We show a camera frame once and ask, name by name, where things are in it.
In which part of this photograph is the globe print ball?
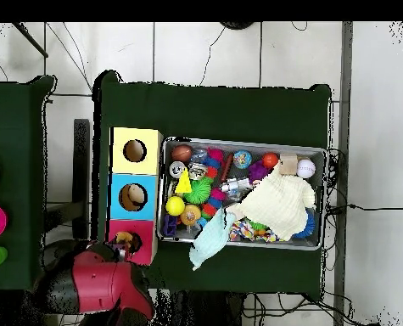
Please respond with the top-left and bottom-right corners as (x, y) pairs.
(232, 149), (253, 170)

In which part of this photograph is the brown toy football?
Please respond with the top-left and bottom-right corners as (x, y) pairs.
(171, 144), (193, 163)

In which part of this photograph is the toy hamburger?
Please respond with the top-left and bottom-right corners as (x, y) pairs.
(179, 204), (203, 227)

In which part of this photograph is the black floor cable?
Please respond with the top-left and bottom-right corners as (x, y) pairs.
(324, 202), (403, 214)

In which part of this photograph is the light blue waffle cloth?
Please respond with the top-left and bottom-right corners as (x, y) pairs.
(188, 207), (237, 272)

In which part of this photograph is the black round base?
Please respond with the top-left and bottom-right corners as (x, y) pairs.
(219, 21), (255, 31)

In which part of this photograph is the cream waffle cloth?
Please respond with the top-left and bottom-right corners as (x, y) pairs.
(226, 166), (317, 241)

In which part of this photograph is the silver mesh bin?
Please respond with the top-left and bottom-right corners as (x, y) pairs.
(156, 136), (328, 251)

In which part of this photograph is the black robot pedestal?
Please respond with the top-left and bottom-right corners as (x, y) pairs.
(154, 289), (246, 326)

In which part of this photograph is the crushed silver can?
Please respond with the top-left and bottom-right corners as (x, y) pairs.
(188, 160), (210, 181)

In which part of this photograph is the dark green side tablecloth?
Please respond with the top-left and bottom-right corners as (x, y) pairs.
(0, 75), (60, 294)

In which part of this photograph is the yellow ball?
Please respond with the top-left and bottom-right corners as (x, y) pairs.
(165, 195), (187, 217)

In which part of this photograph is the green spiky ball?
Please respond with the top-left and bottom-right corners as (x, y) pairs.
(182, 177), (213, 205)

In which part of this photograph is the wooden box with three holes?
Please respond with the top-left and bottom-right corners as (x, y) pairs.
(104, 126), (164, 267)

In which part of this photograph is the white baseball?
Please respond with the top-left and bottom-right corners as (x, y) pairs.
(296, 158), (316, 180)

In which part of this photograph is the black tripod leg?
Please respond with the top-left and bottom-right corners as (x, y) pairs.
(12, 21), (49, 58)

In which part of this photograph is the brown plush bear toy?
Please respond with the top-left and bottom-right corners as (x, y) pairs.
(115, 231), (134, 247)

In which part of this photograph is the black upright panel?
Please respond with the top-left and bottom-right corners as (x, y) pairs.
(72, 118), (91, 240)

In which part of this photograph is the yellow cheese wedge toy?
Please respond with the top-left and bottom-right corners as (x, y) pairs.
(174, 167), (193, 194)

